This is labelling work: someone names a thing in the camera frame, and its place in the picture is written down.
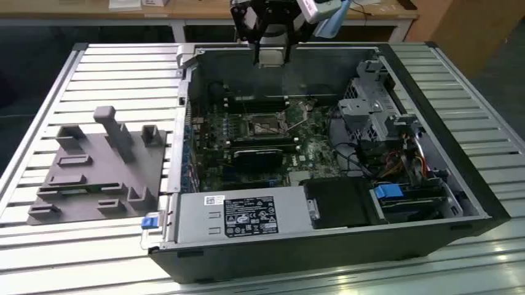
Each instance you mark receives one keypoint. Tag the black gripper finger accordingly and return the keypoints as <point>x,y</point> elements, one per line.
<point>290,52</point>
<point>257,52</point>

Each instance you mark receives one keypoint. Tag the silver CPU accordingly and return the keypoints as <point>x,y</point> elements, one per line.
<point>273,58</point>

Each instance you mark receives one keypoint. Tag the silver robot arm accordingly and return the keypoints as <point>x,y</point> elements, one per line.
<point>334,21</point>

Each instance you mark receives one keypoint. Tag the CPU socket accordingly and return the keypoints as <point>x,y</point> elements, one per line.
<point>265,127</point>

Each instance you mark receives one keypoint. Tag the grey case latch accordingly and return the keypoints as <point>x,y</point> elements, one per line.
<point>184,55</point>

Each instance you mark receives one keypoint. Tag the grey metal drive cage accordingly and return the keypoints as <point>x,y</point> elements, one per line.
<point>361,107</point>

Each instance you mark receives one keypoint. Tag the white box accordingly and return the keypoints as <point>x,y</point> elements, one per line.
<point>123,4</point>
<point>154,3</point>

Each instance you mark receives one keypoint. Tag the green motherboard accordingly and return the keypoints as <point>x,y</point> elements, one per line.
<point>311,153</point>

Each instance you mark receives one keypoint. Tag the black graphics card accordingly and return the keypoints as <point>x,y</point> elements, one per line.
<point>258,159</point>

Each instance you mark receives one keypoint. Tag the silver chipset heatsink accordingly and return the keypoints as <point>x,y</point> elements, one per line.
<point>299,177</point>

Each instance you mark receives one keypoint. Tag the wooden desk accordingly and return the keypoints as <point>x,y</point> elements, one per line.
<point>82,15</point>

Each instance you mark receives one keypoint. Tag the wooden cabinet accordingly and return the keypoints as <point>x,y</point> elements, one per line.
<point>472,30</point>

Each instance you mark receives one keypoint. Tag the white barcode sticker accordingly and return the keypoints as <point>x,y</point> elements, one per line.
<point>212,199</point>

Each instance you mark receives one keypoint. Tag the black plastic shroud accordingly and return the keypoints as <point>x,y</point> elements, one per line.
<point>341,202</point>

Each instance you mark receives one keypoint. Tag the hard disk in blue carrier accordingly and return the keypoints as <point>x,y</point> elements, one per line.
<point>389,191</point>

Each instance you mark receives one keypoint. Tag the black power supply label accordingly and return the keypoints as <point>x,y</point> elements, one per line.
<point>250,216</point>

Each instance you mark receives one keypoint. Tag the silver power supply unit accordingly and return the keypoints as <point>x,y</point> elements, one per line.
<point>196,215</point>

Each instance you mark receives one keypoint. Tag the grey parts rack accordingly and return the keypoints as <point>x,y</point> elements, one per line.
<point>102,184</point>

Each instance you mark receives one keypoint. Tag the blue plastic latch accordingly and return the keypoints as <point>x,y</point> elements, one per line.
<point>148,222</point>

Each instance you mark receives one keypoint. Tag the silver disk bay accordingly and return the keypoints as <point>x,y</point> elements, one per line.
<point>454,199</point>

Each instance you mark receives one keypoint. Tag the black open PC case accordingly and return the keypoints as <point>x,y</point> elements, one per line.
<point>287,255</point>

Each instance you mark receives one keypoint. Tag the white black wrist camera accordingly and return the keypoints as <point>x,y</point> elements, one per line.
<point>315,10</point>

